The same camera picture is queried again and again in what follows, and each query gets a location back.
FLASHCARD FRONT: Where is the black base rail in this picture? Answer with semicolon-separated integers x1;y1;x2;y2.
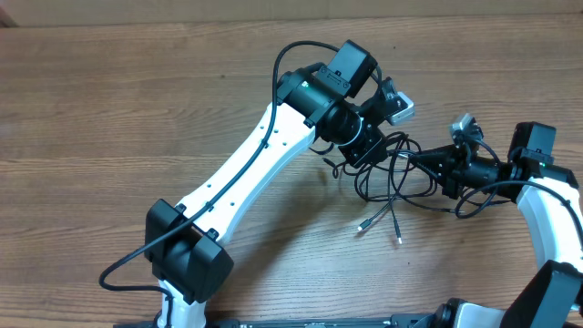
113;298;583;328

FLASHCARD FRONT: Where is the thick black USB cable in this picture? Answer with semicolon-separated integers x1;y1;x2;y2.
322;131;465;215

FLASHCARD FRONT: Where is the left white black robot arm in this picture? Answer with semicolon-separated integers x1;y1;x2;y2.
138;41;414;328

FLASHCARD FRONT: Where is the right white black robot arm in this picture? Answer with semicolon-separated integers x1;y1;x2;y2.
409;122;582;327

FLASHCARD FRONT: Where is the thin black USB cable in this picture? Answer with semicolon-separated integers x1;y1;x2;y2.
357;149;411;246

